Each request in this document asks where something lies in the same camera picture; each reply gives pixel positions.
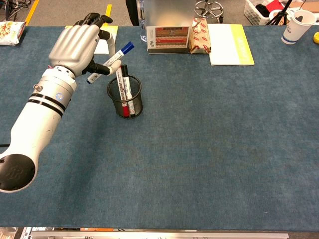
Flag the clear plastic water bottle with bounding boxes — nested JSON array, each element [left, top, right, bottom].
[[137, 0, 148, 43]]

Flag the black mesh pen cup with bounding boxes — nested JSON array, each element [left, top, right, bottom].
[[107, 76, 144, 120]]

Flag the black cap whiteboard marker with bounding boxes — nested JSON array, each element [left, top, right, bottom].
[[121, 64, 137, 118]]

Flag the white plastic basket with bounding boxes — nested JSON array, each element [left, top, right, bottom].
[[243, 0, 290, 26]]

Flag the white paper cup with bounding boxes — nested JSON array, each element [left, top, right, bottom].
[[281, 9, 317, 45]]

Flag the chrome stool base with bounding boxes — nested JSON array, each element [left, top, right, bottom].
[[194, 0, 224, 23]]

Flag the gold red patterned package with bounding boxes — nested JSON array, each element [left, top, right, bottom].
[[189, 17, 212, 55]]

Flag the person in black trousers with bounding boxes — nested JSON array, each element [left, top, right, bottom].
[[125, 0, 140, 26]]

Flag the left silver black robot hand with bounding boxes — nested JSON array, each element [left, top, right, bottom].
[[48, 12, 123, 78]]

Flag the red cap whiteboard marker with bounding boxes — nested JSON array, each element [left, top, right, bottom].
[[116, 65, 131, 118]]

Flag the yellow white Lexicon notebook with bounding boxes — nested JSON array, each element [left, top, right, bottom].
[[206, 23, 255, 67]]

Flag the plain yellow white notebook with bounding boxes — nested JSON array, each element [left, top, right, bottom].
[[65, 25, 119, 55]]

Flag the white snack bag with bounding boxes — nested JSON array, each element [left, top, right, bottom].
[[0, 21, 27, 46]]

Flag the blue felt table mat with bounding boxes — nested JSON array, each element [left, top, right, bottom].
[[0, 24, 319, 231]]

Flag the black tripod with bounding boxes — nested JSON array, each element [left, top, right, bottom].
[[268, 0, 295, 25]]

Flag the black cable bundle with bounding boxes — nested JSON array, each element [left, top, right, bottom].
[[0, 0, 32, 22]]

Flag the blue cap whiteboard marker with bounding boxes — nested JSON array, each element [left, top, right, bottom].
[[86, 41, 135, 85]]

